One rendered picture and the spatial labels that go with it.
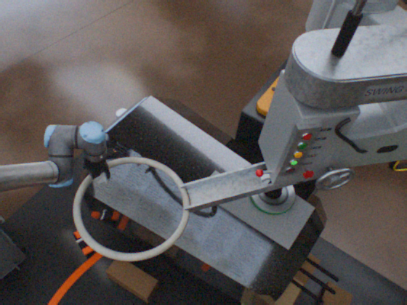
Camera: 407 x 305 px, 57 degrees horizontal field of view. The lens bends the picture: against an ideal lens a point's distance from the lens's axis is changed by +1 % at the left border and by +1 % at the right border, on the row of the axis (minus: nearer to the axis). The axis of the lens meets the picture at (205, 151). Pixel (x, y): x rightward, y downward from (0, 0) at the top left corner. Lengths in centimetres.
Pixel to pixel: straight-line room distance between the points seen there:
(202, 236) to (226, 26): 266
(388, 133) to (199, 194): 80
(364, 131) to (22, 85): 286
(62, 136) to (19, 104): 195
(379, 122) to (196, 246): 98
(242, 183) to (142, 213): 56
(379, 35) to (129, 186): 131
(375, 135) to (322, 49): 43
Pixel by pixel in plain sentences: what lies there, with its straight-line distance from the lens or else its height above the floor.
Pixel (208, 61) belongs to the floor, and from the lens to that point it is 363.
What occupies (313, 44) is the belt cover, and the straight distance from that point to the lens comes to 119.
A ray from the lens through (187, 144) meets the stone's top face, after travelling 193.
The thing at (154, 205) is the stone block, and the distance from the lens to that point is 190.
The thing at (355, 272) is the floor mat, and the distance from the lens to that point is 278.
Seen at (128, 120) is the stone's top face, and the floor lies 85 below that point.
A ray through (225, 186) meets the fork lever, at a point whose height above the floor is 97.
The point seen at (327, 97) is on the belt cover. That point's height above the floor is 165.
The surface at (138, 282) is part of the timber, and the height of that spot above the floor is 13.
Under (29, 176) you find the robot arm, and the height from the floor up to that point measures 129.
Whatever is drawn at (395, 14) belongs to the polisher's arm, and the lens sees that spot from 186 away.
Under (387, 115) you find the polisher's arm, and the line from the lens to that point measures 151.
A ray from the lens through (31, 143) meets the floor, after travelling 317.
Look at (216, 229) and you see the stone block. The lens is 180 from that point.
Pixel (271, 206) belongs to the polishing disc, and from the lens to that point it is 178.
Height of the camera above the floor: 243
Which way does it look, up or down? 55 degrees down
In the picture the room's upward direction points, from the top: 7 degrees clockwise
